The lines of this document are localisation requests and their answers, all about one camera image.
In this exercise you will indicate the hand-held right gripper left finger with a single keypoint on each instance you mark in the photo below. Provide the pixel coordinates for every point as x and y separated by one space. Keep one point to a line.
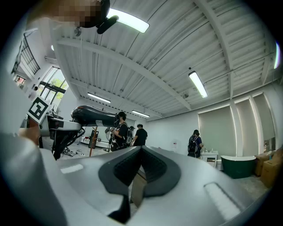
84 176

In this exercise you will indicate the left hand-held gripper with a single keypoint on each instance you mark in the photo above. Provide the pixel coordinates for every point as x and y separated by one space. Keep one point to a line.
37 109

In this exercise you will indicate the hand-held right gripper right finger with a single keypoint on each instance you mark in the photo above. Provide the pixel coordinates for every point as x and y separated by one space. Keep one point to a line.
194 176

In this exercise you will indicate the black hair dryer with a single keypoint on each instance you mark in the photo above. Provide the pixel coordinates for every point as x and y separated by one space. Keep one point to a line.
92 115

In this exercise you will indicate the person's left forearm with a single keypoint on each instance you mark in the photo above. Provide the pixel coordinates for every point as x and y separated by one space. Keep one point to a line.
28 133

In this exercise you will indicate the white cabinet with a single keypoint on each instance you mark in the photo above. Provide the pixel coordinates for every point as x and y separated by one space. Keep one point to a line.
210 157

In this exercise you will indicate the brown wooden coat stand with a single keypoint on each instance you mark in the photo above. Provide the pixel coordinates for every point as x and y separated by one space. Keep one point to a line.
92 141

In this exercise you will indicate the black-framed window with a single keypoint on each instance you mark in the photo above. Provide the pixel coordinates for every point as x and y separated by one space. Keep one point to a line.
54 88

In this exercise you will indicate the long ceiling light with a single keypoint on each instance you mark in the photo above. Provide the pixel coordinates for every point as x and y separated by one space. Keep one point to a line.
198 85
277 55
129 19
140 114
98 97

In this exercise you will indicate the green bathtub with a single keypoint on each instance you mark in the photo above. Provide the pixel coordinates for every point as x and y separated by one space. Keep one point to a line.
237 166

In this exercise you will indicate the grey roller blind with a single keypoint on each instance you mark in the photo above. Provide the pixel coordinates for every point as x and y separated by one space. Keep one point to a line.
264 117
217 132
246 128

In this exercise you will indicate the person's grey sweatshirt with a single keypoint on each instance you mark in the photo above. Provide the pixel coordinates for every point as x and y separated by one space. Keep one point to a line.
20 176

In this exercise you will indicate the open cardboard box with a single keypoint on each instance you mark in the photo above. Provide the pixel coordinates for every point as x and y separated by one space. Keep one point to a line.
261 163

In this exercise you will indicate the large cardboard box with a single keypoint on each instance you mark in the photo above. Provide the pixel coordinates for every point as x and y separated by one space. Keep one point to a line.
273 173

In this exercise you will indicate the person's face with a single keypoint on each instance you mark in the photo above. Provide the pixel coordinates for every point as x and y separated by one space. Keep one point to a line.
75 11

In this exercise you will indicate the black head-worn camera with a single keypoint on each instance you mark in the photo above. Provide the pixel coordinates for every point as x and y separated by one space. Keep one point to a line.
106 15

